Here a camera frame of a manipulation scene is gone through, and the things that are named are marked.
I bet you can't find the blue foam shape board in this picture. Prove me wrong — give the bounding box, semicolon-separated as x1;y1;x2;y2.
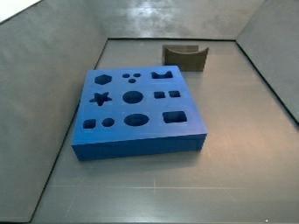
71;66;207;161

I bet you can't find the dark grey arch block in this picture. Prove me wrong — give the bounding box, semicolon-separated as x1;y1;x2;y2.
163;45;210;72

